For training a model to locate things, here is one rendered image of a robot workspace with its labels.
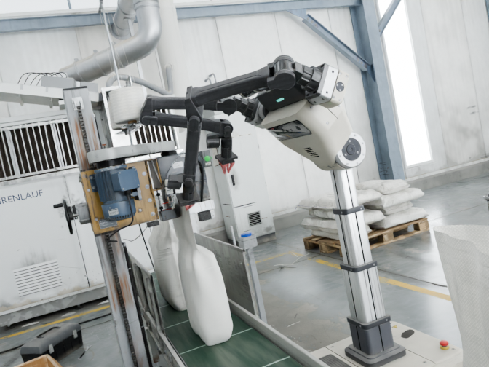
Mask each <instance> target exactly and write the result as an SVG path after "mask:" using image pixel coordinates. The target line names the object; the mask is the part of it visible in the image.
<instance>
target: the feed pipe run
mask: <svg viewBox="0 0 489 367"><path fill-rule="evenodd" d="M159 8H160V6H159V0H118V1H117V8H116V13H115V14H114V17H113V22H114V23H115V24H113V25H109V31H110V33H112V36H113V37H115V38H116V39H119V40H124V41H122V42H119V43H118V44H115V46H116V48H117V49H116V50H118V51H117V52H118V53H117V54H119V55H118V56H120V57H119V58H121V59H120V60H121V62H122V61H123V64H124V63H125V64H124V65H126V66H128V65H130V64H132V63H135V62H136V63H137V67H138V73H139V77H140V78H141V79H144V78H143V72H142V68H141V64H140V60H142V59H144V58H145V57H147V56H148V55H150V54H151V53H152V52H153V51H154V50H155V49H156V47H157V45H158V43H159V41H160V39H161V35H162V20H161V17H160V13H159ZM136 15H137V19H138V32H137V33H136V34H135V35H134V31H133V27H132V26H133V23H134V20H135V16H136ZM110 26H111V27H110ZM117 31H118V32H117ZM130 36H131V38H130ZM125 39H126V40H125ZM141 87H142V88H143V92H144V97H145V98H146V96H147V92H146V87H144V86H142V85H141Z"/></svg>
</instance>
